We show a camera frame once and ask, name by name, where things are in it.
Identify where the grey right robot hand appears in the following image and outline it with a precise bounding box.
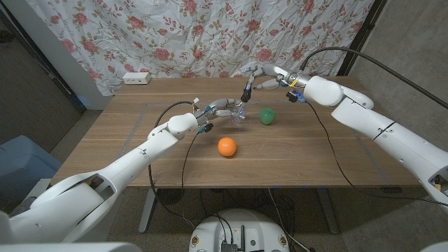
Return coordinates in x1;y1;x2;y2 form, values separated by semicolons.
243;62;312;92

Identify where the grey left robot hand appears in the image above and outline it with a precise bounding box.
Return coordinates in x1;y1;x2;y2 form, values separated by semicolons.
201;97;248;124

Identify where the clear spray bottle body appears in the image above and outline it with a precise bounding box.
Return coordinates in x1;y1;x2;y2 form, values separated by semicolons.
230;101;249;125

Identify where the black spray nozzle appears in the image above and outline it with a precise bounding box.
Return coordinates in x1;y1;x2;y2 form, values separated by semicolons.
240;83;253;104

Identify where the orange ball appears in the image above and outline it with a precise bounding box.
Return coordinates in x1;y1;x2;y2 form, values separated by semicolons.
217;136;237;158

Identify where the green ball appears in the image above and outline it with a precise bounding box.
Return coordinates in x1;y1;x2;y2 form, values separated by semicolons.
258;107;276;126

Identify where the floral rose print backdrop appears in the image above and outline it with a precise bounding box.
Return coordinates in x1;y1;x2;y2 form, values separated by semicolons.
26;0;375;97

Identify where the white power strip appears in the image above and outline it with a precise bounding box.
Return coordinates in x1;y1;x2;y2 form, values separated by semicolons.
122;71;152;85

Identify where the black backdrop stand pole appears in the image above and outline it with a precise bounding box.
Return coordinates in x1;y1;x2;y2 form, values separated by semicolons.
336;0;388;77

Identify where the black round floor object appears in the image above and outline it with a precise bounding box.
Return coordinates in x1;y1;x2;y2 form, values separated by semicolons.
156;188;186;206

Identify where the white robot torso base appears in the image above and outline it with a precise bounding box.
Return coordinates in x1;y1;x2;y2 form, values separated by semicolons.
188;209;291;252

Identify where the white table leg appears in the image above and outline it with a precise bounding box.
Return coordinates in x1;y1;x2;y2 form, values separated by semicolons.
316;188;340;235
138;188;158;235

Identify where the white room pillar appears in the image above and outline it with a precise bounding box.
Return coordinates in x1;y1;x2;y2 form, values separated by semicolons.
3;0;113;111

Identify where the blue grey storage bin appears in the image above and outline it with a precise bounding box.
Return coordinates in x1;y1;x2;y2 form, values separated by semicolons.
0;135;63;211

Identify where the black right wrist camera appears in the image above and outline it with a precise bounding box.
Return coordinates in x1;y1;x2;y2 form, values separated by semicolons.
286;90;307;104

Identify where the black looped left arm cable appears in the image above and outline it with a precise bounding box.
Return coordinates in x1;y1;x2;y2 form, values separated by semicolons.
147;101;197;229

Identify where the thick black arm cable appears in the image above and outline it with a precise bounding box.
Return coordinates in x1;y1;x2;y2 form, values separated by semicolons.
299;46;448;110

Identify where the thin black left wrist cable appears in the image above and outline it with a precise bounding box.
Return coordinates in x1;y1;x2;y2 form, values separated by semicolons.
180;132;201;214

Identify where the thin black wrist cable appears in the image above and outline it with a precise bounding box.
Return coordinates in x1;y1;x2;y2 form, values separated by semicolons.
180;132;201;214
305;101;448;204

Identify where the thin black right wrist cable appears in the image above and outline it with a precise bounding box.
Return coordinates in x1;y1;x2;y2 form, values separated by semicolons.
305;101;448;204

